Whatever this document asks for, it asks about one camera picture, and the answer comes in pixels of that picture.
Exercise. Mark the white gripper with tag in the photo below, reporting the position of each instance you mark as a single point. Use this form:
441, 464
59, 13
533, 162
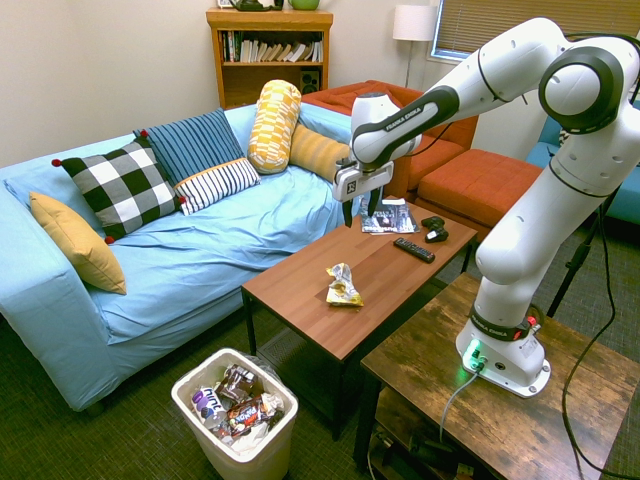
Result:
350, 182

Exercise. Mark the yellow chip bag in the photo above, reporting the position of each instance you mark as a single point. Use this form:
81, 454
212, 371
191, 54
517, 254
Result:
342, 290

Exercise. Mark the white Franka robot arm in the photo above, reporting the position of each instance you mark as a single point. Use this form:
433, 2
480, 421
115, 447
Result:
525, 225

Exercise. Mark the white plastic trash bin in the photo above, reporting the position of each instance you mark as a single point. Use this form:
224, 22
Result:
260, 452

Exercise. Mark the dark cover magazine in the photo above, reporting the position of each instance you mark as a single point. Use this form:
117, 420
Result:
395, 220

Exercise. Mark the black remote control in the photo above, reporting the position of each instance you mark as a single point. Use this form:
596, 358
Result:
414, 250

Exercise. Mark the yellow striped pillow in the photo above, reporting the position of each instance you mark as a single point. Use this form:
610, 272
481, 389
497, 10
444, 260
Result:
317, 150

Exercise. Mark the black game controller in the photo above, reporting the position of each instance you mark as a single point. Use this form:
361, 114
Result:
434, 229

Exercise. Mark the reddish wood coffee table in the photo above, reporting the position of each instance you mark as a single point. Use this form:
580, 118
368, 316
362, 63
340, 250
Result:
380, 290

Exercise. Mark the orange armchair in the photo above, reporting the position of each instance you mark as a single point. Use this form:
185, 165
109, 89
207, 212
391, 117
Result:
450, 137

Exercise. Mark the yellow patterned bolster pillow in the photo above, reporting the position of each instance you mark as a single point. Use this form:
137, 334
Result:
274, 127

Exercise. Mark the black bookshelf speaker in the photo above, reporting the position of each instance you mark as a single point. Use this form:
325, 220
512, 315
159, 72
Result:
310, 81

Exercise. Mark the white navy striped pillow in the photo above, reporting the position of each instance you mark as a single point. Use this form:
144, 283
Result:
217, 182

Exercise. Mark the wooden bookshelf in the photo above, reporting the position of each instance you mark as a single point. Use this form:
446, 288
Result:
270, 82

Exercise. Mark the floor vent grille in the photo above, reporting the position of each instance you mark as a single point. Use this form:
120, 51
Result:
280, 350

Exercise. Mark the light blue sofa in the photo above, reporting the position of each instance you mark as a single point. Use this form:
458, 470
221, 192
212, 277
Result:
200, 250

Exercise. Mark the row of books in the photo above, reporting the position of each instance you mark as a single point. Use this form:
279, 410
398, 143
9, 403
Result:
280, 51

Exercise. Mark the blue striped pillow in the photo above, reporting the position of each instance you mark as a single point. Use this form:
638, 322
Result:
192, 142

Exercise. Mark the white shade floor lamp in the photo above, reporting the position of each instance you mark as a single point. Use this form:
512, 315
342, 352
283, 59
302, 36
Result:
414, 24

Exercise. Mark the green bowl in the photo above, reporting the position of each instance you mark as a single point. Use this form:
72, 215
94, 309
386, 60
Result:
304, 4

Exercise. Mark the brown snack wrapper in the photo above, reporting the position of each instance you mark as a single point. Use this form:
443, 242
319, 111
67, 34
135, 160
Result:
240, 382

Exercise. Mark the brown window blinds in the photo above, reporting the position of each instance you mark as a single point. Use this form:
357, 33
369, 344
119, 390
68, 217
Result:
480, 22

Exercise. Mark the black tripod stand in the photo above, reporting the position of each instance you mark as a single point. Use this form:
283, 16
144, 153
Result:
575, 262

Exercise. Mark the black object on bookshelf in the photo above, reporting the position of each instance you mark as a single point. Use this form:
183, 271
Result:
252, 5

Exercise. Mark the red candy wrapper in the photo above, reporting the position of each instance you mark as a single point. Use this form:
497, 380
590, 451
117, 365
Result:
245, 412

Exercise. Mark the black white checkered pillow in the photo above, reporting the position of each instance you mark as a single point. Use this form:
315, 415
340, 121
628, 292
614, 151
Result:
122, 187

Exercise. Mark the hint water bottle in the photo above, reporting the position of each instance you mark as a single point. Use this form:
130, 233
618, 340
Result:
207, 406

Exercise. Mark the white crumpled tissue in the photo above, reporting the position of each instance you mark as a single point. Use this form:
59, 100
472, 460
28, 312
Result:
252, 435

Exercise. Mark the black power strip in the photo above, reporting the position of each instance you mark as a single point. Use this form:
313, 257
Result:
425, 452

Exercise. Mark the rustic dark wood table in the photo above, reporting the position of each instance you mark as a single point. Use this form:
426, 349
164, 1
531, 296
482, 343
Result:
500, 430

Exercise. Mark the teal sofa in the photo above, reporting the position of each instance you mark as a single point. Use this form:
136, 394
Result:
625, 200

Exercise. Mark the mustard yellow pillow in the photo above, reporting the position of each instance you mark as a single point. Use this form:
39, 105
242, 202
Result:
82, 245

